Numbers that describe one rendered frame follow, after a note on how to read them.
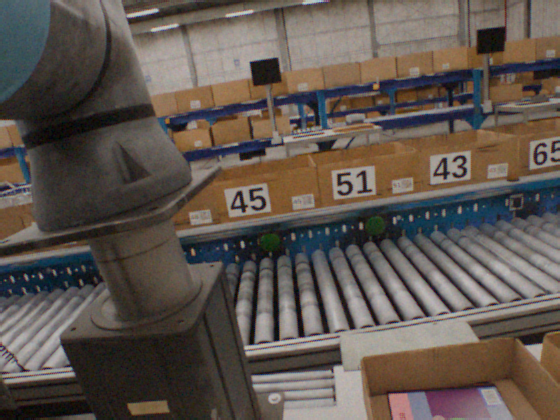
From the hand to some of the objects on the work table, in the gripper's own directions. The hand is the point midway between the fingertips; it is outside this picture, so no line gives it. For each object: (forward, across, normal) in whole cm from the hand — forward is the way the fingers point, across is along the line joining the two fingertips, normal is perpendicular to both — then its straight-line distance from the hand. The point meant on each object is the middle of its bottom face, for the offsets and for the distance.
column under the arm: (+9, +65, -15) cm, 68 cm away
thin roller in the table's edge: (+25, +75, -8) cm, 79 cm away
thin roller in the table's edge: (+18, +74, -11) cm, 78 cm away
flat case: (+6, +106, -12) cm, 107 cm away
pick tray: (-2, +107, -19) cm, 109 cm away
